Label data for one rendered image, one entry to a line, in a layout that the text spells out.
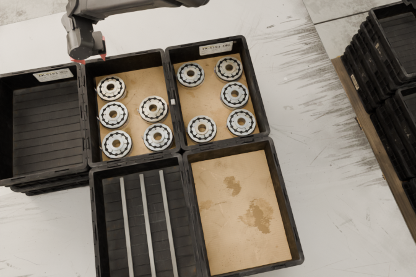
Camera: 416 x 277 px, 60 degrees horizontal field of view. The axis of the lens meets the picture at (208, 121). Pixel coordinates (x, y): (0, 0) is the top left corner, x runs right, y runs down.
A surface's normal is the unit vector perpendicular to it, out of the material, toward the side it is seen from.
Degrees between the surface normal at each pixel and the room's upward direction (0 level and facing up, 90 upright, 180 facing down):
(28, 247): 0
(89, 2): 38
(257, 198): 0
